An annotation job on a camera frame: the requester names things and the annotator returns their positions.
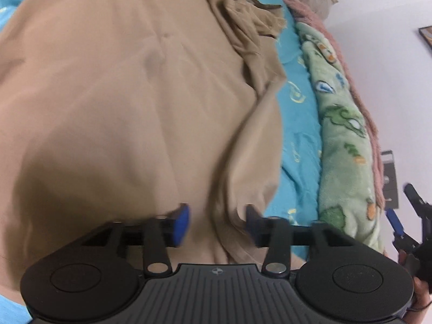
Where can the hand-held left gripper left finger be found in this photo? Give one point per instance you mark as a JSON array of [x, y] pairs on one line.
[[181, 223]]

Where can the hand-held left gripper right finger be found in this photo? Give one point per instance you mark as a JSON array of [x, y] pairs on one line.
[[253, 224]]

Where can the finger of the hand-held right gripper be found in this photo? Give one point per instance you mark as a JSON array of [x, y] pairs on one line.
[[412, 194], [394, 221]]

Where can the tan garment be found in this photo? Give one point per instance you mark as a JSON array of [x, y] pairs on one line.
[[128, 108]]

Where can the person's right hand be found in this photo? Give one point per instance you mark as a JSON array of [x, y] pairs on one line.
[[422, 293]]

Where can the dark grey rectangular object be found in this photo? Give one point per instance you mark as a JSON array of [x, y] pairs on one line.
[[389, 179]]

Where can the green cartoon printed blanket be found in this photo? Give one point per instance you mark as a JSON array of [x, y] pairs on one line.
[[344, 121]]

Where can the blue printed bedsheet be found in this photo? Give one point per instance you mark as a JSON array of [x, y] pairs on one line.
[[297, 114]]

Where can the dark framed wall picture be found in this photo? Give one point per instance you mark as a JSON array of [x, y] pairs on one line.
[[426, 37]]

